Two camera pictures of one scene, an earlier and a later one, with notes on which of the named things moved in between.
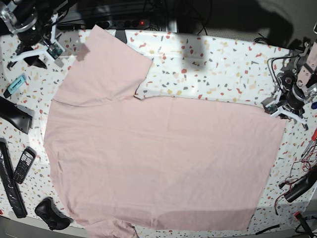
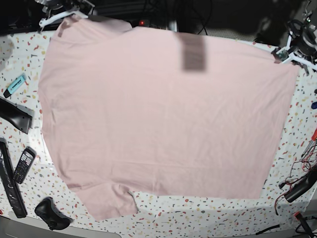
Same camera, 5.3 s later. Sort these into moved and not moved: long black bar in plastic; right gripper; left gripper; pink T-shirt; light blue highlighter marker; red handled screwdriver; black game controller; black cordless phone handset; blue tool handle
Moved: right gripper; pink T-shirt; left gripper
Not moved: red handled screwdriver; long black bar in plastic; black cordless phone handset; light blue highlighter marker; blue tool handle; black game controller
